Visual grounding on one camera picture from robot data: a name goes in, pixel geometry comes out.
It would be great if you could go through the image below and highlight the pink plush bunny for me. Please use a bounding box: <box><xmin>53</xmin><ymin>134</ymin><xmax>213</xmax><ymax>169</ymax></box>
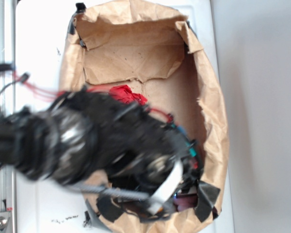
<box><xmin>173</xmin><ymin>193</ymin><xmax>198</xmax><ymax>212</ymax></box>

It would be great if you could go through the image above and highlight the aluminium frame rail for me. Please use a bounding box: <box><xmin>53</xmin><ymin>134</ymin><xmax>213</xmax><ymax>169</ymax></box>
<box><xmin>0</xmin><ymin>0</ymin><xmax>17</xmax><ymax>233</ymax></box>

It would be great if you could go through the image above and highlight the silver corner bracket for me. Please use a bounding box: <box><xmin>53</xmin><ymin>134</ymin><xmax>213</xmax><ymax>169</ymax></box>
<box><xmin>0</xmin><ymin>211</ymin><xmax>11</xmax><ymax>233</ymax></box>

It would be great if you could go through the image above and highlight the brown paper-lined cardboard box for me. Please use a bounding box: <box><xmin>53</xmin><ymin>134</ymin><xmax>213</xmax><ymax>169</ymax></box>
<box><xmin>60</xmin><ymin>0</ymin><xmax>229</xmax><ymax>233</ymax></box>

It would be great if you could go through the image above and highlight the red wire bundle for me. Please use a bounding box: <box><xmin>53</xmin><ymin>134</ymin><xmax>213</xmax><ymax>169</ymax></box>
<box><xmin>13</xmin><ymin>71</ymin><xmax>64</xmax><ymax>101</ymax></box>

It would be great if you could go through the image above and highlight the white flat cable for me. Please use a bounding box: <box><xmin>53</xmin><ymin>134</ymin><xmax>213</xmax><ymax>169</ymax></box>
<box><xmin>146</xmin><ymin>159</ymin><xmax>184</xmax><ymax>212</ymax></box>

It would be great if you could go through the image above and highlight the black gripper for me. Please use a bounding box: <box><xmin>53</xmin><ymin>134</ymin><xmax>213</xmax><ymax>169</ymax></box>
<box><xmin>94</xmin><ymin>97</ymin><xmax>204</xmax><ymax>223</ymax></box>

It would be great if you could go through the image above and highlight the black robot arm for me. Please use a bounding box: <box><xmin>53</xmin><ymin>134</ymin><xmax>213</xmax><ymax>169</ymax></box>
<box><xmin>0</xmin><ymin>90</ymin><xmax>203</xmax><ymax>222</ymax></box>

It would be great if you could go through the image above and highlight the grey ribbon cable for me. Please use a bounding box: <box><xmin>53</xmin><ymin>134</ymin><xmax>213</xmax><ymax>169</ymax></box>
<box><xmin>70</xmin><ymin>184</ymin><xmax>148</xmax><ymax>201</ymax></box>

